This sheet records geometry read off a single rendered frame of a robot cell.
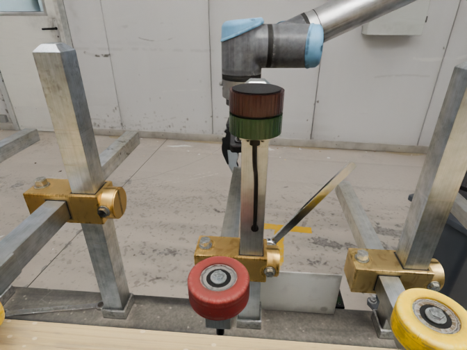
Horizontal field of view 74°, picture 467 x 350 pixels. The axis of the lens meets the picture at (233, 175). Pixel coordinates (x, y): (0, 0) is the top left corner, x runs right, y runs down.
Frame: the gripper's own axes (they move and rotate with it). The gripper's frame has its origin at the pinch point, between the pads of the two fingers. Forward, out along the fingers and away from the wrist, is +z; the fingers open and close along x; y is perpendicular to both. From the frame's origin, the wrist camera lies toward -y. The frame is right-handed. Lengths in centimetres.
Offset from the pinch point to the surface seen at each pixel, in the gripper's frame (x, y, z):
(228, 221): 0.4, -24.2, -3.4
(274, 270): -7.7, -34.9, -2.2
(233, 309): -2.2, -45.8, -6.2
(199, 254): 4.0, -34.7, -4.4
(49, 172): 171, 149, 83
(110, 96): 149, 239, 39
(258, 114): -4.3, -40.1, -28.8
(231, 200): 0.7, -17.0, -3.4
